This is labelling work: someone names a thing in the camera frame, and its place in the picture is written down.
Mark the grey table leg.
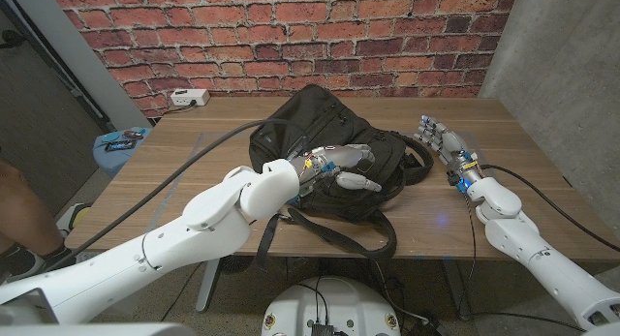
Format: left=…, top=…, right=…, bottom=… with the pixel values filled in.
left=440, top=259, right=474, bottom=321
left=195, top=258, right=222, bottom=313

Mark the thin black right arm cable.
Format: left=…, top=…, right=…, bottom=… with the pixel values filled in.
left=462, top=193, right=587, bottom=332

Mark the black smartphone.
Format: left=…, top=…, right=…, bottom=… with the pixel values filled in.
left=104, top=138, right=138, bottom=153

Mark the black backpack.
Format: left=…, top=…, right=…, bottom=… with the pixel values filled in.
left=247, top=82, right=436, bottom=272

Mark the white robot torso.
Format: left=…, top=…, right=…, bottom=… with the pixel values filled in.
left=260, top=276, right=402, bottom=336

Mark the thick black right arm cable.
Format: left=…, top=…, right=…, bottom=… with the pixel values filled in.
left=479, top=164, right=620, bottom=254

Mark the white yellow sneaker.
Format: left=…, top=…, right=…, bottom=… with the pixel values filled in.
left=56, top=202, right=93, bottom=235

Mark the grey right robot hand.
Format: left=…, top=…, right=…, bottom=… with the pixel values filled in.
left=414, top=114, right=481, bottom=190

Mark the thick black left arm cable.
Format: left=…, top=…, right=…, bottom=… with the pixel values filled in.
left=43, top=117, right=311, bottom=274

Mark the red brick print backdrop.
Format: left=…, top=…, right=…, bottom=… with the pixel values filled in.
left=47, top=0, right=519, bottom=117

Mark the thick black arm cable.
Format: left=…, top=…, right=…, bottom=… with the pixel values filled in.
left=43, top=117, right=311, bottom=274
left=479, top=164, right=620, bottom=254

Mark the white power strip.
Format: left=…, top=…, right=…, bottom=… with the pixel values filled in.
left=170, top=87, right=211, bottom=107

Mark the grey black sneaker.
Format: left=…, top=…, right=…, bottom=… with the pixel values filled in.
left=0, top=243, right=78, bottom=284

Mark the person's bare leg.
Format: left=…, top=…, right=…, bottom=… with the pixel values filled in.
left=0, top=159, right=52, bottom=260

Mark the blue round stool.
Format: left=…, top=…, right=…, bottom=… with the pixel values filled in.
left=92, top=126, right=154, bottom=178

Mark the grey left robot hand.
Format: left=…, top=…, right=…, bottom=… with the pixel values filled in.
left=288, top=142, right=384, bottom=201

